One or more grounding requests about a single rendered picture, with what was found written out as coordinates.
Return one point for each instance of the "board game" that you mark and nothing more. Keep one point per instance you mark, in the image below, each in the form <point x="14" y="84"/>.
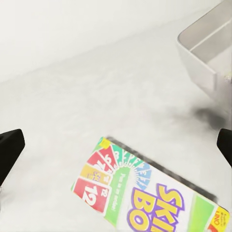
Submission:
<point x="136" y="197"/>
<point x="228" y="77"/>

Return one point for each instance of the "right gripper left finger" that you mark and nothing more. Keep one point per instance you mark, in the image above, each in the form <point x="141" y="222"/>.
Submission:
<point x="12" y="144"/>

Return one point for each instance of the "toy box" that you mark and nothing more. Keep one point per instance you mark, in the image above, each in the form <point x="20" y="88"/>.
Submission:
<point x="205" y="47"/>

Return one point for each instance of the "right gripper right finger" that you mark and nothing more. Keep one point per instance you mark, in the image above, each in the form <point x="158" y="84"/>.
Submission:
<point x="224" y="143"/>

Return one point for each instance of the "desk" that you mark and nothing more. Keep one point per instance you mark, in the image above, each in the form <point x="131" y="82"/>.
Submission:
<point x="136" y="93"/>

